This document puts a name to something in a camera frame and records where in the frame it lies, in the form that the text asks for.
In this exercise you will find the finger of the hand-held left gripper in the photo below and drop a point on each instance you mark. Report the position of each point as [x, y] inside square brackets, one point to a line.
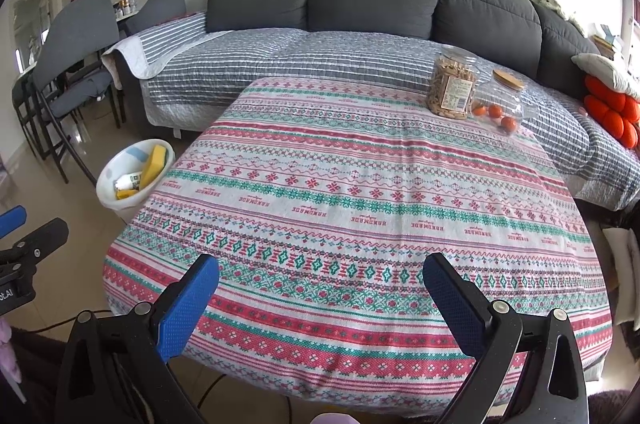
[42, 239]
[12, 219]

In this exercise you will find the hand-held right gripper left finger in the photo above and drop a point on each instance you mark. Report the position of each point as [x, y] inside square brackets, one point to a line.
[187, 304]

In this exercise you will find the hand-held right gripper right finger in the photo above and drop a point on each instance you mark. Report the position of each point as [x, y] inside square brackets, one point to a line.
[455, 304]

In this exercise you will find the yellow packet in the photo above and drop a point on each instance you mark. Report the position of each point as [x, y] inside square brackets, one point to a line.
[125, 194]

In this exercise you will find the white plastic bin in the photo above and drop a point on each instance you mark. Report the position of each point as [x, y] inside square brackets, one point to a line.
[117, 167]

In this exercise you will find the yellow sponge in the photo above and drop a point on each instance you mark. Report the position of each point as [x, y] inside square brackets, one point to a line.
[152, 169]

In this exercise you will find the person's right forearm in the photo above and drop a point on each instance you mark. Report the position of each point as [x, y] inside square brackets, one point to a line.
[337, 419]

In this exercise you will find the person's left forearm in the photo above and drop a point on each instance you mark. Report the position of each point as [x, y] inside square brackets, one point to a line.
[9, 354]

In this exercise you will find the black stool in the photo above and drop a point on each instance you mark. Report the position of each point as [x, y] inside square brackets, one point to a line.
[30, 104]

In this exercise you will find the white floor cushions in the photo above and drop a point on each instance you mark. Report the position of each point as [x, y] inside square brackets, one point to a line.
[622, 279]

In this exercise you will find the small orange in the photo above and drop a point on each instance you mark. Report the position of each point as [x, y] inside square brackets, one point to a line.
[509, 124]
[480, 110]
[496, 111]

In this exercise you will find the dark shaggy rug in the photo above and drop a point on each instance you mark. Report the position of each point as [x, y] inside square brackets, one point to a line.
[615, 409]

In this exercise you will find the grey covered chair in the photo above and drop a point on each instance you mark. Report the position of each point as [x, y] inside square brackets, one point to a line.
[160, 2]
[75, 34]

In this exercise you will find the clear snack jar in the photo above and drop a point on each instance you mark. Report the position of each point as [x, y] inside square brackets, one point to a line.
[450, 89]

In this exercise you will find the clear jar with wooden lid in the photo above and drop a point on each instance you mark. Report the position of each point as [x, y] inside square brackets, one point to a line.
[507, 79]

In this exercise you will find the small bottles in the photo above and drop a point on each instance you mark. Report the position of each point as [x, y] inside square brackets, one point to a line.
[129, 4]

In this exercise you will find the orange pumpkin cushion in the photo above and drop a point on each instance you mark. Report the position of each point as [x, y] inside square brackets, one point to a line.
[610, 109]

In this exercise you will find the white pillow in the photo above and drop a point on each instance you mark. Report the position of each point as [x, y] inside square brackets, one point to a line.
[605, 67]

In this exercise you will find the stack of books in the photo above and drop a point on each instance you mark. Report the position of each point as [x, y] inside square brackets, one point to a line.
[607, 42]

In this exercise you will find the grey-green plush toy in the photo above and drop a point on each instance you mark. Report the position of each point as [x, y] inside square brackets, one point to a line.
[550, 4]

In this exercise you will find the white bookshelf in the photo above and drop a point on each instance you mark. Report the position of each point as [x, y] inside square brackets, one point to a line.
[632, 4]

